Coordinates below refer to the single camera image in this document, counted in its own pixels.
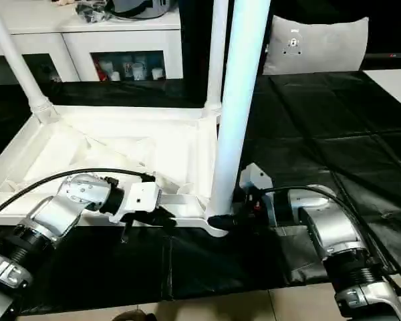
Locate white flat board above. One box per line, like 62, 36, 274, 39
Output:
362, 68, 401, 114

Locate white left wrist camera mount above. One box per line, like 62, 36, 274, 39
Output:
108, 181, 164, 225

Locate white plastic table top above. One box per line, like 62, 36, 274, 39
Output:
0, 104, 245, 239

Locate grey bag with black strap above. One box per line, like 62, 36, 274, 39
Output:
108, 0, 180, 21

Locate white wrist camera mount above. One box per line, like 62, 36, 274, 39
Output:
239, 162, 276, 229
108, 181, 164, 225

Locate white pillow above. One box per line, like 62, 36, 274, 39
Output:
261, 14, 370, 76

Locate white glass-door cabinet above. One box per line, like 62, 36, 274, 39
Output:
0, 0, 184, 85

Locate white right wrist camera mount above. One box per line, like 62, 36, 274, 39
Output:
239, 162, 276, 229

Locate black table mat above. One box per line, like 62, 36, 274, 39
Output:
0, 68, 401, 317

